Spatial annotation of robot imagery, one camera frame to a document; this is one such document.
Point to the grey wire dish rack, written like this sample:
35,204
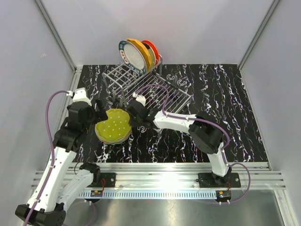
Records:
160,91

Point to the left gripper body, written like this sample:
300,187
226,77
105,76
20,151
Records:
91,121

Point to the right aluminium corner post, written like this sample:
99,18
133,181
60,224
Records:
267,17

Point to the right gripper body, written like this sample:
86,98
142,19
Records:
134,121

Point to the left aluminium corner post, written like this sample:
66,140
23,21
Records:
51,26

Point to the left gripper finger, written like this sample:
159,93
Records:
99,106
100,116

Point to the stack of plates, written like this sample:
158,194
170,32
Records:
111,137

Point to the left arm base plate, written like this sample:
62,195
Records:
107,179

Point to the aluminium rail frame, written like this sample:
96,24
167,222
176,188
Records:
173,177

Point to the aluminium corner post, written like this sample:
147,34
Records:
267,17
51,26

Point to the slotted cable duct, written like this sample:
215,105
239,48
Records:
149,194

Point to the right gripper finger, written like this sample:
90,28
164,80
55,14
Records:
132,111
141,124

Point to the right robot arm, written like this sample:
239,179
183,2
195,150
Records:
208,136

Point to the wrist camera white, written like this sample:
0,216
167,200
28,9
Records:
139,98
79,95

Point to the green dotted scalloped plate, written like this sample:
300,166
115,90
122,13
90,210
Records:
118,121

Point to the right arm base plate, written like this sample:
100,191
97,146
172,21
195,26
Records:
207,180

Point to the white plate green rim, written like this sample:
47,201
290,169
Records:
132,57

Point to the orange red plate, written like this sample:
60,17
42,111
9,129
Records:
154,50

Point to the yellow dotted scalloped plate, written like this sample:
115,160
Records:
143,50

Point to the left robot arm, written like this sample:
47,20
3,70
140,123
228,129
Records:
50,202

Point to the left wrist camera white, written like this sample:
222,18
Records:
79,95

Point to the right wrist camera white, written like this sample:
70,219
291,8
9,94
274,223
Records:
139,98

